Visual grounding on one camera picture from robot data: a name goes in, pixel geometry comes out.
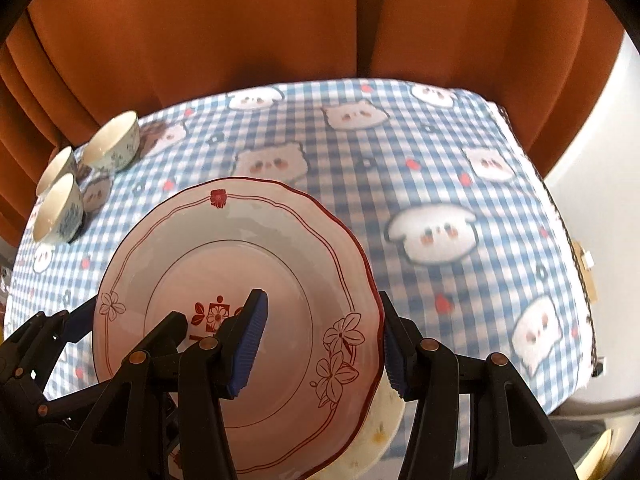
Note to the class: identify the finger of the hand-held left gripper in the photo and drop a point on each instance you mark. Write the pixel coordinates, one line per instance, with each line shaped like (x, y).
(80, 320)
(75, 400)

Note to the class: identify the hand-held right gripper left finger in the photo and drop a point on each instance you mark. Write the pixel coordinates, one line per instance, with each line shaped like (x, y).
(250, 340)

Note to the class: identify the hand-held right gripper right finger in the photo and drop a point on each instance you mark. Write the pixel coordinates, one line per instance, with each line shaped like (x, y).
(392, 355)

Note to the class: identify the deep yellow floral plate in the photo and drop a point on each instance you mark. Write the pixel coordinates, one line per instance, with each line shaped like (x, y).
(385, 420)

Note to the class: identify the small red patterned plate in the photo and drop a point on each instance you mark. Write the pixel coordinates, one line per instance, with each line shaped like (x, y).
(280, 270)

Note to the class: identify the green floral bowl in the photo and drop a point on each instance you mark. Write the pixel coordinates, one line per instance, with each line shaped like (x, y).
(55, 170)
(57, 210)
(112, 140)

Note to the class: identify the blue checked printed tablecloth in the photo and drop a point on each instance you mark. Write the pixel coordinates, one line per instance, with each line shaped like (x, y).
(400, 170)

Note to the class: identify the tan cardboard box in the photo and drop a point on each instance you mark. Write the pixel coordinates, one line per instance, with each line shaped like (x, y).
(584, 270)

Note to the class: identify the orange curtain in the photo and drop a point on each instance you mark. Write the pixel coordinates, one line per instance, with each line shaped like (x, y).
(250, 25)

